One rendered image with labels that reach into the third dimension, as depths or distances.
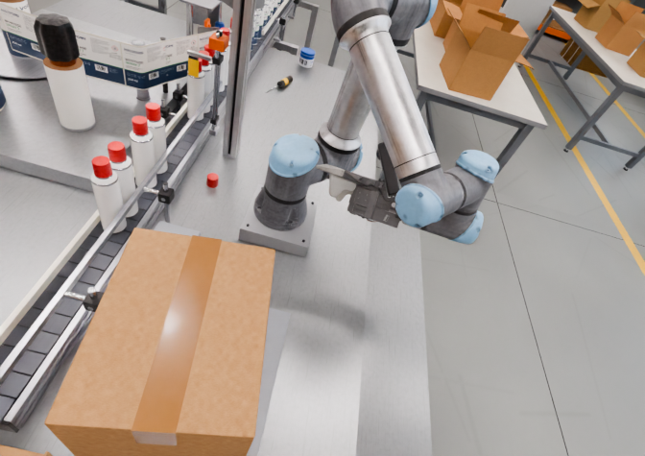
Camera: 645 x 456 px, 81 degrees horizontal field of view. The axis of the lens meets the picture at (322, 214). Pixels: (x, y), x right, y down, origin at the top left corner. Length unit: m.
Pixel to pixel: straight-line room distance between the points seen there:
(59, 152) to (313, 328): 0.82
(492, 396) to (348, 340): 1.31
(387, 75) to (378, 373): 0.65
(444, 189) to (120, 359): 0.54
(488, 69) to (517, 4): 3.83
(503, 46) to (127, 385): 2.23
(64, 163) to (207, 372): 0.80
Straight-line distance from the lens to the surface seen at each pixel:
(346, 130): 0.95
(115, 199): 0.94
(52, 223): 1.14
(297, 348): 0.92
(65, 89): 1.25
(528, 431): 2.21
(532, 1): 6.30
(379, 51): 0.69
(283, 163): 0.91
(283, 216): 1.01
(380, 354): 0.97
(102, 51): 1.42
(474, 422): 2.06
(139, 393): 0.57
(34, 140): 1.31
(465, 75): 2.41
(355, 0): 0.71
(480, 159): 0.76
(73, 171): 1.19
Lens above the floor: 1.65
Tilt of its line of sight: 44 degrees down
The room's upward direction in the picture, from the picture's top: 20 degrees clockwise
